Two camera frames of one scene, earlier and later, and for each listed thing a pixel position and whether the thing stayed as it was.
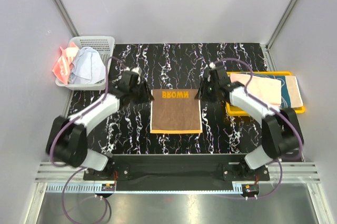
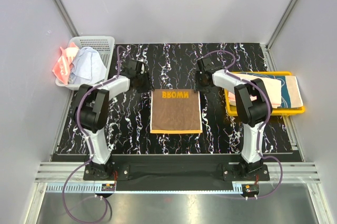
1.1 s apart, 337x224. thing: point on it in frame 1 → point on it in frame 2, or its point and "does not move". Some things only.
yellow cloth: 175,111 does not move
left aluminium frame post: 59,3 does not move
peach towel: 265,88 does not move
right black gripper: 202,94 → 197,87
